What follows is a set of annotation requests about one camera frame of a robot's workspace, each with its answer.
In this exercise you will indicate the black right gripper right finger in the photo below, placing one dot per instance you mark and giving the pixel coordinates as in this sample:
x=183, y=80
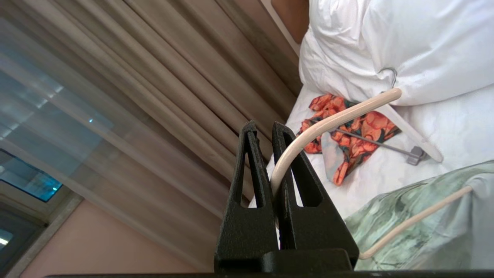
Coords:
x=320, y=231

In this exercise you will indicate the orange floral garment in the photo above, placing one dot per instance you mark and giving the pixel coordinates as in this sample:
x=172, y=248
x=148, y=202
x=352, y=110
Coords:
x=347, y=154

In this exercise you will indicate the bed with white sheet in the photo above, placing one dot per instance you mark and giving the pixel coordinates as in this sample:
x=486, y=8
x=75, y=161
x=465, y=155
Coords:
x=463, y=131

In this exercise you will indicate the brown wooden headboard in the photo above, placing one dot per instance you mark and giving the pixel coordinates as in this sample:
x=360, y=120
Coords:
x=293, y=15

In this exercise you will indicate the white plastic hanger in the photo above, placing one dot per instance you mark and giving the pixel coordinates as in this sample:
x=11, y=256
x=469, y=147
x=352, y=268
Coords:
x=417, y=136

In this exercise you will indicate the window with grey frame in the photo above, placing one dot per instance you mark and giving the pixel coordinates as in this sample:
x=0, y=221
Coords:
x=27, y=177

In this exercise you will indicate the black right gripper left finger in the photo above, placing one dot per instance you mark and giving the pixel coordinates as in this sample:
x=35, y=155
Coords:
x=247, y=231

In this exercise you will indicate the sheer white curtain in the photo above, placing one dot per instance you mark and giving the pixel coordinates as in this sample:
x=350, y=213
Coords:
x=115, y=162

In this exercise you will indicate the green floral button shirt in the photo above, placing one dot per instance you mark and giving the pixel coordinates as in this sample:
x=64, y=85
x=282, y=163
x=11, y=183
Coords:
x=405, y=200

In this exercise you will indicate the white pillow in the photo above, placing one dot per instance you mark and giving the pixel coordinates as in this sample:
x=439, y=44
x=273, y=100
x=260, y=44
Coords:
x=424, y=38

